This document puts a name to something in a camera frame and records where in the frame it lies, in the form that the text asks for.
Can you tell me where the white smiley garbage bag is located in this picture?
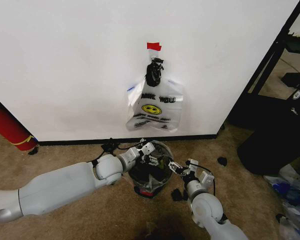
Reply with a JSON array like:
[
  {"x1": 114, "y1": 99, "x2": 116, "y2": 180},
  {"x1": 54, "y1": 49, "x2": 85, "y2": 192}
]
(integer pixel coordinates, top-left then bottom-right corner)
[{"x1": 125, "y1": 76, "x2": 186, "y2": 134}]

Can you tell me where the large black bin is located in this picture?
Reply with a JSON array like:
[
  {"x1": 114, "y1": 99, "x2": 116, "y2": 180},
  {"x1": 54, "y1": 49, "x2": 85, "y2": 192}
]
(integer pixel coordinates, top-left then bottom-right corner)
[{"x1": 236, "y1": 98, "x2": 300, "y2": 176}]

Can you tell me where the clear plastic bag pile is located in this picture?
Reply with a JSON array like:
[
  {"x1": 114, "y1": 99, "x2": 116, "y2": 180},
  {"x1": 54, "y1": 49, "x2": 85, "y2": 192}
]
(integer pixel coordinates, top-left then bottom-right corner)
[{"x1": 263, "y1": 162, "x2": 300, "y2": 240}]

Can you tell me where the black crumpled floor scrap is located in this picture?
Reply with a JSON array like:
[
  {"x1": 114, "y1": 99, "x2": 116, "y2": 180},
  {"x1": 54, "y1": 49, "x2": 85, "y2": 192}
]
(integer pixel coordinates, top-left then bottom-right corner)
[{"x1": 170, "y1": 188, "x2": 189, "y2": 202}]

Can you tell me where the black baseboard strip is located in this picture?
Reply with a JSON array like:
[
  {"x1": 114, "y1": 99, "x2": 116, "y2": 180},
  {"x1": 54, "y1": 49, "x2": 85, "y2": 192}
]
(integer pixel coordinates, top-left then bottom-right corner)
[{"x1": 37, "y1": 134, "x2": 219, "y2": 147}]

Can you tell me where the red tape piece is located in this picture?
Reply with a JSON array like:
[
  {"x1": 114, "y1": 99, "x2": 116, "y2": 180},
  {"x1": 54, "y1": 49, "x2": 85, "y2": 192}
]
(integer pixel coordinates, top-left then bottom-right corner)
[{"x1": 146, "y1": 42, "x2": 163, "y2": 52}]

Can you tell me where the red rolled mat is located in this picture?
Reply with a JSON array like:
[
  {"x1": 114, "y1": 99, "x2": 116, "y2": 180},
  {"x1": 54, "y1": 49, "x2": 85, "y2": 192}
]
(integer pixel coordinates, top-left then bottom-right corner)
[{"x1": 0, "y1": 91, "x2": 39, "y2": 152}]

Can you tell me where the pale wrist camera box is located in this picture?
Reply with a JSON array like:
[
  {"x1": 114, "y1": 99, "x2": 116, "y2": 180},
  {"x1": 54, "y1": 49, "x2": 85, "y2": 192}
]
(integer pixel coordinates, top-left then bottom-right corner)
[
  {"x1": 139, "y1": 142, "x2": 156, "y2": 155},
  {"x1": 186, "y1": 158, "x2": 199, "y2": 171}
]

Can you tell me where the black floor cable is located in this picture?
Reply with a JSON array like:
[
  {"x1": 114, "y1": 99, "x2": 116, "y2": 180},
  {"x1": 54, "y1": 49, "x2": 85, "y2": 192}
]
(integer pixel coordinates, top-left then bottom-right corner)
[{"x1": 99, "y1": 137, "x2": 141, "y2": 152}]

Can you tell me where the black wall hook bundle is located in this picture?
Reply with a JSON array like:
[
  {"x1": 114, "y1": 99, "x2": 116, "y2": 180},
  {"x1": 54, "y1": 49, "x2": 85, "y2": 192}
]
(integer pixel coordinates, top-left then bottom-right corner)
[{"x1": 145, "y1": 56, "x2": 165, "y2": 88}]

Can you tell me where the black metal frame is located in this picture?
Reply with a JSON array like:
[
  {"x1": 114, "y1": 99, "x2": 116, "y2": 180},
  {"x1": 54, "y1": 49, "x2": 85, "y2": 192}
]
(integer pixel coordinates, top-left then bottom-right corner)
[{"x1": 226, "y1": 0, "x2": 300, "y2": 127}]

